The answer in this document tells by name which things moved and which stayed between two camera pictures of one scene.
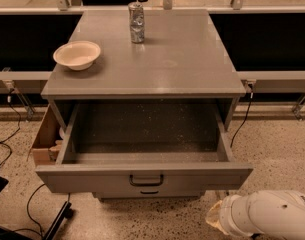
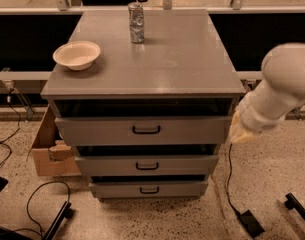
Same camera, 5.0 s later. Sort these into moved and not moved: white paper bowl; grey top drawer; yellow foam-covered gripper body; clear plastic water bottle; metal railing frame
Moved: grey top drawer; yellow foam-covered gripper body
Not moved: metal railing frame; clear plastic water bottle; white paper bowl
